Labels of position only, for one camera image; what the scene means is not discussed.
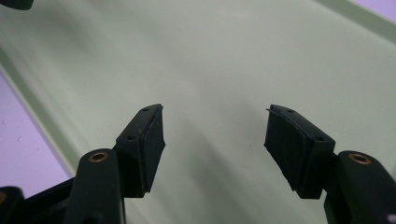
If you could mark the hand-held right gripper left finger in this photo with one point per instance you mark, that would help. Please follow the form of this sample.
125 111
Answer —
140 155

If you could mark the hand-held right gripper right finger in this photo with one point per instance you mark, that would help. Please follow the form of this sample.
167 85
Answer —
295 152

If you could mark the pale green tray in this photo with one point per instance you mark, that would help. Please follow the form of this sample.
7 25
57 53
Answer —
202 62

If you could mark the dark object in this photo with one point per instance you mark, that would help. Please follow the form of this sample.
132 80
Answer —
15 3

